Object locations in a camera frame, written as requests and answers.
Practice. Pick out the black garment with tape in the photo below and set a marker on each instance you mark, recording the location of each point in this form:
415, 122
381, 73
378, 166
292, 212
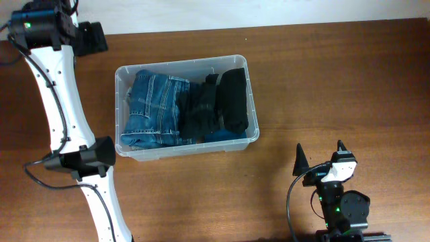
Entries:
230, 106

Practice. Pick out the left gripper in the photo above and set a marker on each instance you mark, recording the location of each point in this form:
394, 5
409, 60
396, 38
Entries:
93, 37

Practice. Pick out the dark blue jeans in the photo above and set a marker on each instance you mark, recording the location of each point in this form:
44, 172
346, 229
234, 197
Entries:
154, 115

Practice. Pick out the teal blue garment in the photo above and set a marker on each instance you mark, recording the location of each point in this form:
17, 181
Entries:
223, 135

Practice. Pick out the clear plastic storage bin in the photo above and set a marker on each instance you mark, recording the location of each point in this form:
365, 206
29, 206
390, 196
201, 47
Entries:
195, 71

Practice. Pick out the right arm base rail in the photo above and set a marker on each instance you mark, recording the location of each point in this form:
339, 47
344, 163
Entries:
369, 238

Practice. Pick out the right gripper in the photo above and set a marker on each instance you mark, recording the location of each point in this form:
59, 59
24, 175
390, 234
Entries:
315, 175

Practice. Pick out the light blue jeans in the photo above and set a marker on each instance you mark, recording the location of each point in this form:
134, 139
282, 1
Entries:
129, 97

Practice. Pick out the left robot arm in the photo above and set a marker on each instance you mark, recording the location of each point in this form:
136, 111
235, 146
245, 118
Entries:
50, 38

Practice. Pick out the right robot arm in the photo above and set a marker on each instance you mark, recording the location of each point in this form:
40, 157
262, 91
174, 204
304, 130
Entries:
344, 212

